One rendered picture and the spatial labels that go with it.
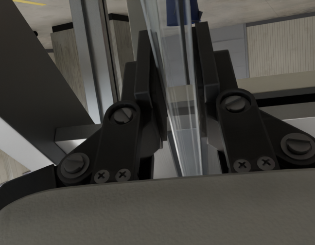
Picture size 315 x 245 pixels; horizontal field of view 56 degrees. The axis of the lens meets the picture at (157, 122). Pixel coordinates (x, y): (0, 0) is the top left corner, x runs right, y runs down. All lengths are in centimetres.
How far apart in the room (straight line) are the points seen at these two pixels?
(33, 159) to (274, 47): 1022
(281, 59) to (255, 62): 80
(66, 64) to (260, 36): 655
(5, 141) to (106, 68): 26
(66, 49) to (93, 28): 554
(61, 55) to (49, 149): 587
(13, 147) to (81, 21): 27
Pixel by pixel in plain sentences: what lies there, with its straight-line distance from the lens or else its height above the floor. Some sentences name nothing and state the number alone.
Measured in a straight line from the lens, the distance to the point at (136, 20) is 54.
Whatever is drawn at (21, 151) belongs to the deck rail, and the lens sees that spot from 18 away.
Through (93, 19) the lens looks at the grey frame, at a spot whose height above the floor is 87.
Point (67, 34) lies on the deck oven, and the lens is 591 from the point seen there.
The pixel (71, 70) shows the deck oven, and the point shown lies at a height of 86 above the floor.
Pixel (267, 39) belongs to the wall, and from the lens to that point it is 1037.
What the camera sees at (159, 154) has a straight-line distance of 20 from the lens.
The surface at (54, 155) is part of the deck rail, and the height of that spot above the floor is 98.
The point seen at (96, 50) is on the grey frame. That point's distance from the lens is 41.
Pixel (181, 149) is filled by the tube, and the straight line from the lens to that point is 17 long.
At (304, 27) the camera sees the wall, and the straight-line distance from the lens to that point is 1033.
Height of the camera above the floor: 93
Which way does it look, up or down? 11 degrees up
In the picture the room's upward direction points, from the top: 173 degrees clockwise
